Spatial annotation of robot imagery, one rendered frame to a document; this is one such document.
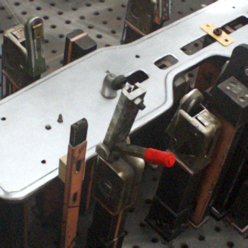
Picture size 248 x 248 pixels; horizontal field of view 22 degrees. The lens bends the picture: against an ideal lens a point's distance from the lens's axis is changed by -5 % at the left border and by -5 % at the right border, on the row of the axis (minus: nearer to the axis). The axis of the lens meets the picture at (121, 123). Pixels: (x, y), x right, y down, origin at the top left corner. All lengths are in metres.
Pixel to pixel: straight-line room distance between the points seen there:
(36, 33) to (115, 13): 0.74
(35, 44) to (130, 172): 0.35
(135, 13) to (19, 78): 0.35
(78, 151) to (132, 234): 0.48
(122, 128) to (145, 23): 0.53
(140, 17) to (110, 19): 0.42
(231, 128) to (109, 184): 0.26
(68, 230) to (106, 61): 0.38
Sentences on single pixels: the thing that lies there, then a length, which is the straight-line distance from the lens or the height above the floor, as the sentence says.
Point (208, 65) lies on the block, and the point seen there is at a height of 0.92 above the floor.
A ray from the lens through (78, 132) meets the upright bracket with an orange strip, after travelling 1.01.
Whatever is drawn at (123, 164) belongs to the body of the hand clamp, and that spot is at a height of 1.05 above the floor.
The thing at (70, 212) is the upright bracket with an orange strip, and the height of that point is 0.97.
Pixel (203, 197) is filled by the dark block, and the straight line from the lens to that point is 1.44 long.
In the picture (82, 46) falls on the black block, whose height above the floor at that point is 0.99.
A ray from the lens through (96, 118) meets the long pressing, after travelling 1.29.
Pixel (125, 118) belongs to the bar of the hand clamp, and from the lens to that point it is 1.07.
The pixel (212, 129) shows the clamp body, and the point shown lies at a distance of 1.22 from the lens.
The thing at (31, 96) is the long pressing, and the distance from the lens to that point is 1.32.
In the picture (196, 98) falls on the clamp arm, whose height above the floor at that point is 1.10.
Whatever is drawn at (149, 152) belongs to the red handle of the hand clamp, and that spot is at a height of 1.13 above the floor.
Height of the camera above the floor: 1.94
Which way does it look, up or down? 47 degrees down
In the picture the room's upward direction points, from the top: 11 degrees clockwise
